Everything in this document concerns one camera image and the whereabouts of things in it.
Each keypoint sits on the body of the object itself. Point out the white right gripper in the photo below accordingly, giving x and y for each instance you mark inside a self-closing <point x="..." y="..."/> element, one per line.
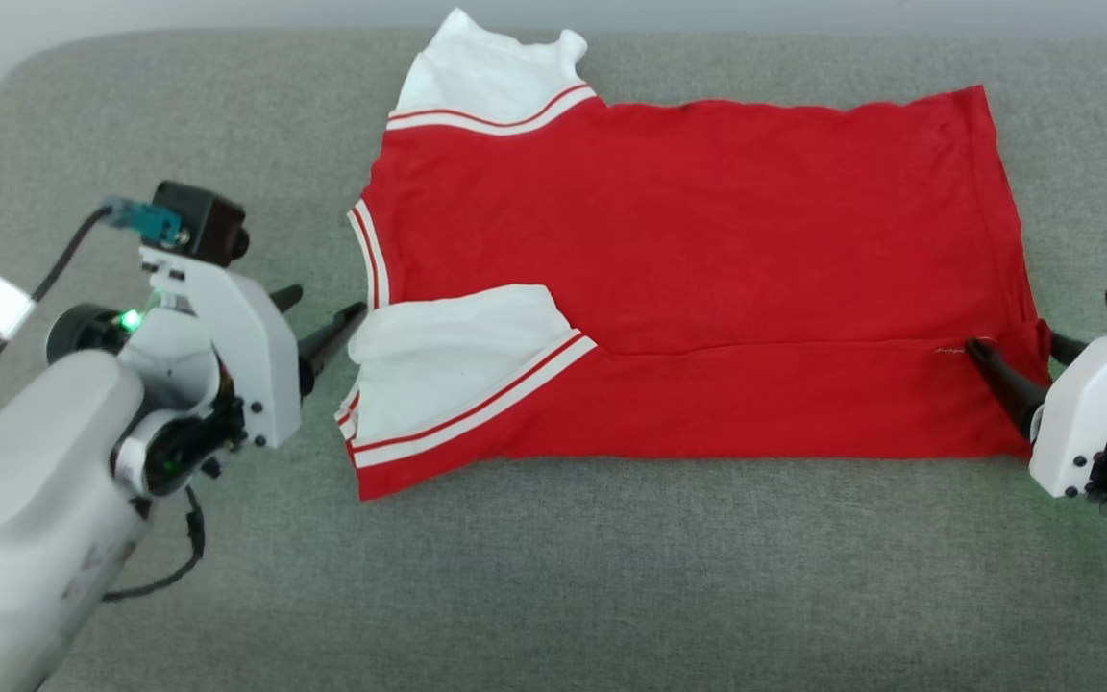
<point x="1082" y="423"/>

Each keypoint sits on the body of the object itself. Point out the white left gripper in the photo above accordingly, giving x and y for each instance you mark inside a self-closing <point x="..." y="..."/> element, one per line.
<point x="246" y="346"/>

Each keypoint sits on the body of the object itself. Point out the red and white jersey shirt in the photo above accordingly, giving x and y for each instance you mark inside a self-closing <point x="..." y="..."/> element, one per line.
<point x="707" y="240"/>

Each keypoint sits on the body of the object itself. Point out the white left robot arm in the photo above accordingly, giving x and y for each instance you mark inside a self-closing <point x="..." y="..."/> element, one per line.
<point x="25" y="500"/>

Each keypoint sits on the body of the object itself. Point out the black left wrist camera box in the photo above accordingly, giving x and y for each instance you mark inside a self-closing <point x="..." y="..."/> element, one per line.
<point x="203" y="221"/>

